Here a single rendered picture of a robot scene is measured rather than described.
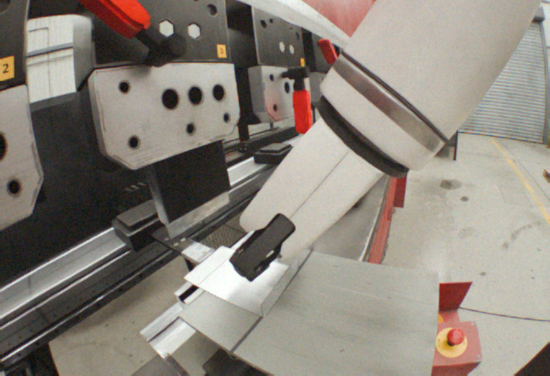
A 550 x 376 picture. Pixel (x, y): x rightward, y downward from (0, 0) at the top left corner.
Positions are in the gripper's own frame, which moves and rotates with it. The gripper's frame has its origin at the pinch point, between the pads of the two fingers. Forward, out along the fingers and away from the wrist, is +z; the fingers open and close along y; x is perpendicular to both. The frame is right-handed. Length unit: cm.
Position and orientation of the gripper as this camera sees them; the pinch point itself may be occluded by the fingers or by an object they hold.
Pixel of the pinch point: (264, 246)
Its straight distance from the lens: 24.2
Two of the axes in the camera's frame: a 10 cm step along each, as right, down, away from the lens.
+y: -5.2, 3.2, -7.9
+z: -4.6, 6.8, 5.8
